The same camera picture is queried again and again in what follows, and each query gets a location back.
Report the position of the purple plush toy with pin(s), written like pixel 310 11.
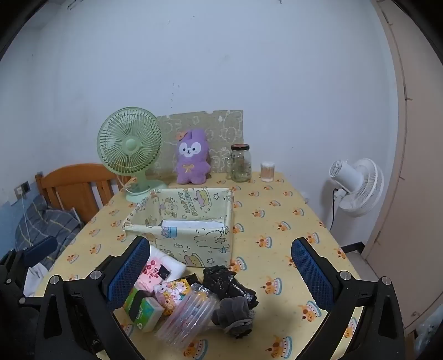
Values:
pixel 192 162

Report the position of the cartoon printed small pack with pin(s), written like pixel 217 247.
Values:
pixel 171 294

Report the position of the cartoon printed fabric storage box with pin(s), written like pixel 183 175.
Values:
pixel 204 245

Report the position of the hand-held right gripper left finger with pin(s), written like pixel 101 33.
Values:
pixel 129 271

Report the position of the yellow printed tablecloth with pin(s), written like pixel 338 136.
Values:
pixel 277 249

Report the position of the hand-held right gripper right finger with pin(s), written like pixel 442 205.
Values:
pixel 311 273

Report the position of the grey plaid pillow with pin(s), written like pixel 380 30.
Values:
pixel 52 221

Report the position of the clear ribbed plastic container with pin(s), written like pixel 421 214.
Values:
pixel 187 322

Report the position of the grey sock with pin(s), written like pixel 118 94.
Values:
pixel 233 315

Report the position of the wall socket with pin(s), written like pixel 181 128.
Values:
pixel 22 189

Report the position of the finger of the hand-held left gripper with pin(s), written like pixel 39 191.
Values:
pixel 41 249

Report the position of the white standing fan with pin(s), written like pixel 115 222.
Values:
pixel 360 187

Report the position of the green printed board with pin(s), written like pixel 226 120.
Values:
pixel 225 128

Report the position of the beige door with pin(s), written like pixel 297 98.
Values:
pixel 415 173

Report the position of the black plastic bag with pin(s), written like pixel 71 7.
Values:
pixel 225 280

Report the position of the pink printed pack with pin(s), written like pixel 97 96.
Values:
pixel 150 273

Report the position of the wooden chair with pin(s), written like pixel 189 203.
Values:
pixel 76 197

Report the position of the green desk fan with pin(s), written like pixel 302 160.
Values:
pixel 129 145

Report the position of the clear plastic bag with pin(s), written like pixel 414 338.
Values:
pixel 424 334

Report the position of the glass jar with dark lid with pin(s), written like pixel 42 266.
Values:
pixel 240 166

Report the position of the green white tissue pack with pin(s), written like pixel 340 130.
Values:
pixel 145 313

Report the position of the cotton swab container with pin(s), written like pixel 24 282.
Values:
pixel 267 172

